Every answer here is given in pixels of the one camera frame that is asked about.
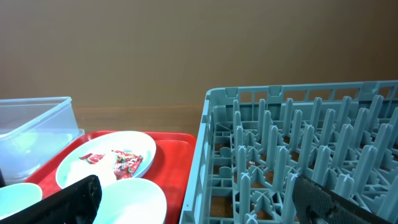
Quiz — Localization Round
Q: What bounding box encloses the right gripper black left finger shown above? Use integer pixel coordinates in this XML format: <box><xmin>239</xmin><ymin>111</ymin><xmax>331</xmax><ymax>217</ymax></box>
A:
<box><xmin>1</xmin><ymin>175</ymin><xmax>102</xmax><ymax>224</ymax></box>

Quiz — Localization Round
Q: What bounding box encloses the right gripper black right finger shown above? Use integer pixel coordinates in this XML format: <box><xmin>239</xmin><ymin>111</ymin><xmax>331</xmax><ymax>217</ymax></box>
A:
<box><xmin>292</xmin><ymin>175</ymin><xmax>389</xmax><ymax>224</ymax></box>

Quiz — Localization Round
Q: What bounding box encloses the light blue bowl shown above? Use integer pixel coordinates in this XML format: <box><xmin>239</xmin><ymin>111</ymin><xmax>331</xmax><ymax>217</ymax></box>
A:
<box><xmin>93</xmin><ymin>178</ymin><xmax>167</xmax><ymax>224</ymax></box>

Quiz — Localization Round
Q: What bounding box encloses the red snack wrapper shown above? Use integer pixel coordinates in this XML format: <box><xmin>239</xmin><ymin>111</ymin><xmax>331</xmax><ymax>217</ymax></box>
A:
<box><xmin>79</xmin><ymin>150</ymin><xmax>144</xmax><ymax>180</ymax></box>

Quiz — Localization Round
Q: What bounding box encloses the light blue plate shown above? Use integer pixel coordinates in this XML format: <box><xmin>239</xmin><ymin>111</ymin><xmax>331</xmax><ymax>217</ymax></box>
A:
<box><xmin>55</xmin><ymin>131</ymin><xmax>156</xmax><ymax>189</ymax></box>

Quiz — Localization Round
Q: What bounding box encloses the green bowl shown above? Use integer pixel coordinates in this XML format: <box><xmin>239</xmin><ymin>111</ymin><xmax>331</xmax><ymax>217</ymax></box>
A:
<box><xmin>1</xmin><ymin>183</ymin><xmax>43</xmax><ymax>219</ymax></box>

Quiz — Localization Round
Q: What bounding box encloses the grey dishwasher rack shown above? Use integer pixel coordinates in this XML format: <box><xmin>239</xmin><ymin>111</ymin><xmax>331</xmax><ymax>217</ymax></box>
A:
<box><xmin>180</xmin><ymin>80</ymin><xmax>397</xmax><ymax>224</ymax></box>

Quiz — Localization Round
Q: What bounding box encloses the clear plastic bin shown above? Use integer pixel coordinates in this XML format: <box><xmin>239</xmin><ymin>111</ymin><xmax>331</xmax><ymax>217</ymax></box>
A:
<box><xmin>1</xmin><ymin>96</ymin><xmax>84</xmax><ymax>185</ymax></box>

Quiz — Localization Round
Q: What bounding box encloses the red plastic tray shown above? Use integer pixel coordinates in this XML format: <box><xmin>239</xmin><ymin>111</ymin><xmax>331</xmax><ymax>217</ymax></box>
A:
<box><xmin>25</xmin><ymin>131</ymin><xmax>197</xmax><ymax>224</ymax></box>

